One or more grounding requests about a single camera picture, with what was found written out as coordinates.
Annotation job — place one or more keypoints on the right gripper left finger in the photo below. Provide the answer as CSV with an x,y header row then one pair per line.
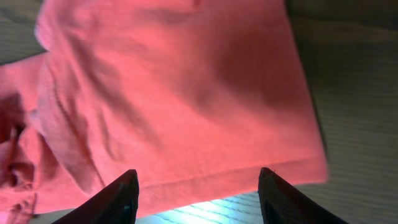
x,y
115,204

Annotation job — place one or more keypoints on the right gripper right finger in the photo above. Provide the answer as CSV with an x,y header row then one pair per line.
x,y
282,203

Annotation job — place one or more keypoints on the red soccer t-shirt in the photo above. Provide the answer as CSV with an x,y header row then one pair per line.
x,y
196,96

